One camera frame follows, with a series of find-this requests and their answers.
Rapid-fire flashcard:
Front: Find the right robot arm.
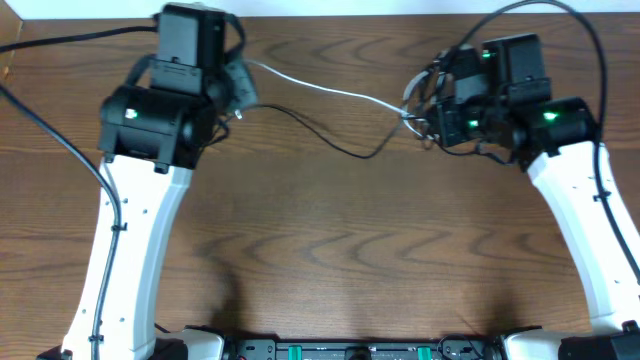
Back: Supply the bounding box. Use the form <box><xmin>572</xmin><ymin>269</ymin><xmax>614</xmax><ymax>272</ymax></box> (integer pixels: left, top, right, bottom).
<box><xmin>427</xmin><ymin>33</ymin><xmax>639</xmax><ymax>359</ymax></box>

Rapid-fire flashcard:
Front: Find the white usb cable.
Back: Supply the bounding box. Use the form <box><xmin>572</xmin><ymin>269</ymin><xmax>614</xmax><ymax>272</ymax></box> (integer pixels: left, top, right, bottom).
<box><xmin>234</xmin><ymin>58</ymin><xmax>434</xmax><ymax>140</ymax></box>

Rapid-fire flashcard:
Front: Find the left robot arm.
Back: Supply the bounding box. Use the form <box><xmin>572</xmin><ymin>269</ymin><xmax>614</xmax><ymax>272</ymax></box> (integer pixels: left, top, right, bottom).
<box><xmin>45</xmin><ymin>3</ymin><xmax>257</xmax><ymax>359</ymax></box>

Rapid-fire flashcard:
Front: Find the black usb cable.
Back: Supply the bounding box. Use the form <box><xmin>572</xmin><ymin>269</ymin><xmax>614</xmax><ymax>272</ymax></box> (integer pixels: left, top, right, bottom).
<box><xmin>209</xmin><ymin>102</ymin><xmax>516</xmax><ymax>166</ymax></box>

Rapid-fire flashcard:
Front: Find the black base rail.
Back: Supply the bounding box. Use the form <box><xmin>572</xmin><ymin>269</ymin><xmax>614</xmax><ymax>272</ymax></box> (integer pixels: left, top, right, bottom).
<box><xmin>194</xmin><ymin>335</ymin><xmax>506</xmax><ymax>360</ymax></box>

